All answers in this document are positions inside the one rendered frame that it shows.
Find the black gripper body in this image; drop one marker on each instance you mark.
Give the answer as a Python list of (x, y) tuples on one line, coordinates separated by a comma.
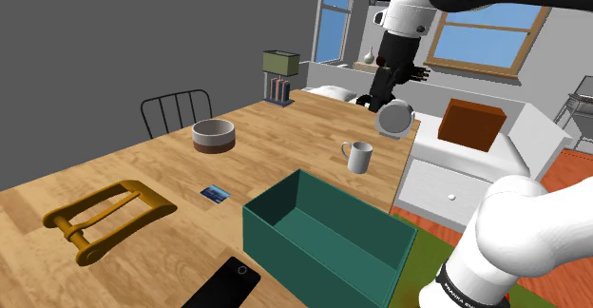
[(396, 52)]

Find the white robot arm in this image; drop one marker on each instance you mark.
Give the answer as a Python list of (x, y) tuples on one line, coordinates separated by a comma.
[(533, 233)]

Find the small white vase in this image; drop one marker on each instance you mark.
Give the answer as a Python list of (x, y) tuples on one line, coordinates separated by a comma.
[(369, 57)]

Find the round white grey clock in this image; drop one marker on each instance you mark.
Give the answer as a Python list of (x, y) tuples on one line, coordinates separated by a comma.
[(394, 121)]

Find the grey mug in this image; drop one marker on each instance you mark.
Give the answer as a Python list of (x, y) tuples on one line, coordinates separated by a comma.
[(360, 158)]

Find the green shade table lamp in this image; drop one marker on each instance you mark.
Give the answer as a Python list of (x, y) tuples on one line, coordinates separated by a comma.
[(281, 62)]

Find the wooden table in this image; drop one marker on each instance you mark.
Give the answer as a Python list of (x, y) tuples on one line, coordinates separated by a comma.
[(287, 126)]

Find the grey metal chair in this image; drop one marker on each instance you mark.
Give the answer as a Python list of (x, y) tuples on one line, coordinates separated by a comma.
[(581, 98)]

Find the green open box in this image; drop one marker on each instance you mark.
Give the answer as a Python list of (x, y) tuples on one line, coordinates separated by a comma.
[(333, 242)]

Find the white and brown bowl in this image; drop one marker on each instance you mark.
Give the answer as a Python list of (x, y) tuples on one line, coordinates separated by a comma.
[(213, 135)]

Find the green rug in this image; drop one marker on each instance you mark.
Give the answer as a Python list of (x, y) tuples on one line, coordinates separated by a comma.
[(426, 260)]

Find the orange rug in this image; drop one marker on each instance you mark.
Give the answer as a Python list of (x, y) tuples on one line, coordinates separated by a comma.
[(574, 172)]

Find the blue card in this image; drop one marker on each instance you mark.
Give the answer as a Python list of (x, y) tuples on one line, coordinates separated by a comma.
[(215, 194)]

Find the black metal chair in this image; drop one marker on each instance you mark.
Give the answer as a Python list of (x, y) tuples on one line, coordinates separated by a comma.
[(153, 107)]

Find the black phone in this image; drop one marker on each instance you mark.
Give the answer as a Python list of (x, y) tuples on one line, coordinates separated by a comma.
[(222, 288)]

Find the yellow belt buckle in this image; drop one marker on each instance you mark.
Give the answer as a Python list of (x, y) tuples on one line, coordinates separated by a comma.
[(134, 219)]

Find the tall white frame window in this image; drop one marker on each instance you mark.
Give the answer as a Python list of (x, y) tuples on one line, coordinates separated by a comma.
[(334, 24)]

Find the wooden frame window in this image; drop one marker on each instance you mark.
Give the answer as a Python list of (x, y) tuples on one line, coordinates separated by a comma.
[(482, 38)]

